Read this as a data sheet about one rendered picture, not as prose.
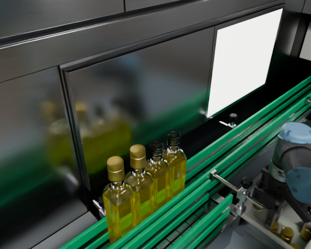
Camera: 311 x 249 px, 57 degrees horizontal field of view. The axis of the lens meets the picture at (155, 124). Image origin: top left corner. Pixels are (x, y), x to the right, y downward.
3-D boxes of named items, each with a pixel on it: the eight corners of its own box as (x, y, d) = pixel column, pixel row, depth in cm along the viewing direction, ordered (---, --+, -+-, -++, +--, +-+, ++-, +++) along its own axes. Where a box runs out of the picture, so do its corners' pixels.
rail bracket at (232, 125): (219, 136, 113) (224, 106, 105) (234, 144, 109) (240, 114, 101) (213, 140, 111) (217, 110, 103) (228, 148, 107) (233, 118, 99)
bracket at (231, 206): (214, 205, 93) (217, 190, 89) (239, 224, 87) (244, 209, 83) (207, 212, 91) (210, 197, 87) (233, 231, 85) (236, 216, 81)
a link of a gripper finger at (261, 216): (252, 220, 91) (260, 198, 86) (269, 232, 87) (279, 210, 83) (247, 225, 89) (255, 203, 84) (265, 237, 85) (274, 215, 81)
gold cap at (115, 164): (118, 168, 63) (116, 153, 61) (128, 177, 61) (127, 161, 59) (104, 176, 61) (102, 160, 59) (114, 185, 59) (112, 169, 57)
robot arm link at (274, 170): (307, 162, 75) (292, 178, 70) (301, 175, 78) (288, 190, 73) (279, 149, 80) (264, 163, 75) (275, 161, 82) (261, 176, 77)
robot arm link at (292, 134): (286, 138, 66) (278, 117, 72) (274, 173, 72) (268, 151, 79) (322, 141, 65) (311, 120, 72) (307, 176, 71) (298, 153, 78)
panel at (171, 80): (259, 83, 128) (278, 2, 109) (266, 85, 126) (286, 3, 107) (84, 186, 78) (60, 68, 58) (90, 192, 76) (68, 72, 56)
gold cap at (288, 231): (292, 239, 88) (296, 231, 85) (287, 247, 86) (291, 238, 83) (281, 232, 90) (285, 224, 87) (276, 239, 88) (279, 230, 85)
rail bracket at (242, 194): (212, 187, 90) (216, 157, 83) (260, 221, 80) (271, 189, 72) (206, 192, 88) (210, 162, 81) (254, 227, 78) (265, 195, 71)
